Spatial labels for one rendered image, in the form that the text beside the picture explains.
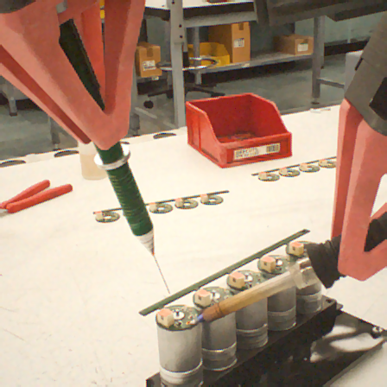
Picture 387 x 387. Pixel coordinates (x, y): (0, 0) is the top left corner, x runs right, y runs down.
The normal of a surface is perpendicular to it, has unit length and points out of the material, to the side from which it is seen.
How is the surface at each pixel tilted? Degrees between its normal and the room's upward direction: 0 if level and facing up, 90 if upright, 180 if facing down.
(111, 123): 100
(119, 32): 87
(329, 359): 0
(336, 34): 90
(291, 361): 0
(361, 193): 109
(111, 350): 0
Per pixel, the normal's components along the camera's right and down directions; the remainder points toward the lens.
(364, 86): -0.92, -0.38
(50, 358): -0.04, -0.93
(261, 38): 0.46, 0.30
